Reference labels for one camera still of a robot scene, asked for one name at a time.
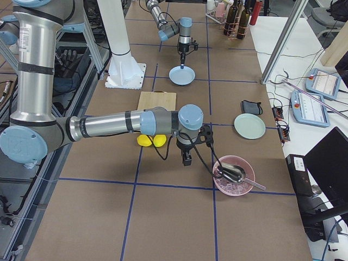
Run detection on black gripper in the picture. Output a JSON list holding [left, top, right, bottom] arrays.
[[176, 140, 193, 166], [178, 42, 190, 67]]

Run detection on light blue plate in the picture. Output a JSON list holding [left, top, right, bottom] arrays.
[[169, 66, 196, 85]]

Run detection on light green plate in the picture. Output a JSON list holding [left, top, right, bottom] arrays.
[[234, 113, 266, 139]]

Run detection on yellow lemon near board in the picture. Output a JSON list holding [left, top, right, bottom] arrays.
[[153, 134, 167, 147]]

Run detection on yellow lemon far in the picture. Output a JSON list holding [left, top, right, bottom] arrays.
[[136, 134, 153, 147]]

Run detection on metal scoop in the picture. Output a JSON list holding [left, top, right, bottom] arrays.
[[217, 163, 266, 191]]

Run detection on pink bowl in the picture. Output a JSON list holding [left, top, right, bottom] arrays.
[[213, 156, 255, 196]]

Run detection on bamboo cutting board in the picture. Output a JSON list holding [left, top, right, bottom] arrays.
[[138, 91, 176, 111]]

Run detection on dark wine bottle middle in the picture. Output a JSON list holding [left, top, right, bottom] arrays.
[[223, 0, 238, 35]]

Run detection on dark wine bottle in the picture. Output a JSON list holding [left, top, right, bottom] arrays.
[[237, 0, 250, 40], [223, 0, 238, 35]]

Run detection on pink cup on rack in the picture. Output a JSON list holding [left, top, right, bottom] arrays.
[[215, 2, 225, 18]]

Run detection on dark wine bottle upper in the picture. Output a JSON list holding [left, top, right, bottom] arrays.
[[237, 0, 250, 40]]

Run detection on dark grey folded cloth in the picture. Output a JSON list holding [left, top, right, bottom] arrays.
[[241, 100, 263, 115]]

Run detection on red bottle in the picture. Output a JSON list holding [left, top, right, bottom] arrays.
[[249, 0, 263, 26]]

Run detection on black computer box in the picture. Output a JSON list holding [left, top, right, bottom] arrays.
[[285, 154, 322, 198]]

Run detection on teach pendant near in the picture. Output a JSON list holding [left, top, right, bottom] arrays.
[[291, 90, 330, 128]]

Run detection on teach pendant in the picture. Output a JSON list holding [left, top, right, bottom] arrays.
[[305, 68, 341, 100], [291, 90, 330, 128]]

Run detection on teach pendant far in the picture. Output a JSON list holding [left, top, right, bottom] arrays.
[[305, 68, 341, 100]]

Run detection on black monitor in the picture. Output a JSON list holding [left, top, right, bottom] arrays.
[[304, 127, 347, 206]]

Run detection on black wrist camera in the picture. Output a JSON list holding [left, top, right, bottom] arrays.
[[189, 39, 199, 52], [195, 125, 214, 148]]

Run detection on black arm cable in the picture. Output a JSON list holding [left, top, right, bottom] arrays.
[[152, 130, 226, 180]]

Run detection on copper wire bottle rack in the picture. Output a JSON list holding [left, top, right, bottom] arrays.
[[223, 16, 248, 40]]

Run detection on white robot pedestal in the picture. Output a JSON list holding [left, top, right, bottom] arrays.
[[97, 0, 146, 90]]

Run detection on aluminium frame post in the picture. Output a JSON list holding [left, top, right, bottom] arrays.
[[260, 0, 308, 84]]

